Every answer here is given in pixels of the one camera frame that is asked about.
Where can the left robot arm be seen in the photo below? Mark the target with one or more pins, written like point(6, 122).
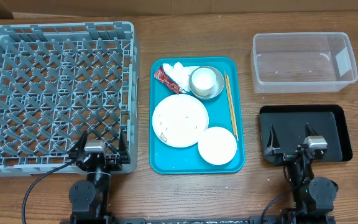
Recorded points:
point(89, 197)

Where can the white tissue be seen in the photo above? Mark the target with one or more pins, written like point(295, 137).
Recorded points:
point(179, 74)

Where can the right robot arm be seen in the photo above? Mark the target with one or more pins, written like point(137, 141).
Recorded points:
point(313, 196)

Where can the grey bowl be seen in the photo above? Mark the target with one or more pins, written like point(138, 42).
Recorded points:
point(217, 89)

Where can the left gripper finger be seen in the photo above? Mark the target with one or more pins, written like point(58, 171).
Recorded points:
point(122, 149)
point(80, 144)

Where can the large white plate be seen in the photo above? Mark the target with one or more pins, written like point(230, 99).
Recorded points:
point(179, 120)

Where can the red snack wrapper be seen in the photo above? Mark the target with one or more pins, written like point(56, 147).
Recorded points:
point(163, 78)

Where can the white cup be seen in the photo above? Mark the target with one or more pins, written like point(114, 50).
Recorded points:
point(203, 80)

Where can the grey dishwasher rack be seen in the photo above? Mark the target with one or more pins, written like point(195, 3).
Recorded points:
point(59, 80)

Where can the wooden chopstick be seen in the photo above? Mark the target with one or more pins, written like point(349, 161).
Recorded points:
point(233, 105)
point(229, 102)

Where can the small pink plate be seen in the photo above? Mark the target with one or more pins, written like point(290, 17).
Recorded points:
point(217, 146)

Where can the clear plastic bin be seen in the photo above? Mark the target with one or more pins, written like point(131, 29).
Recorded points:
point(302, 62)

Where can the left wooden chopstick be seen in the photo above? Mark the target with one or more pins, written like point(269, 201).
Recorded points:
point(229, 102)

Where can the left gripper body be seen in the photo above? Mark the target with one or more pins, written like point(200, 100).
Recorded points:
point(111, 165)

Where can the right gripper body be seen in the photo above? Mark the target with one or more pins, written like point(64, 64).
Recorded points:
point(287, 158)

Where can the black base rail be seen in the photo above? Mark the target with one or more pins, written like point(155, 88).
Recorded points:
point(248, 220)

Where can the black tray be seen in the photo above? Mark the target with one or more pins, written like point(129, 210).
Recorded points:
point(289, 122)

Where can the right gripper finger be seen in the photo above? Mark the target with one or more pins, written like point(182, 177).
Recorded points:
point(309, 131)
point(273, 143)

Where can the right wooden chopstick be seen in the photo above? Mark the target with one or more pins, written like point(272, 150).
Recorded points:
point(233, 105)

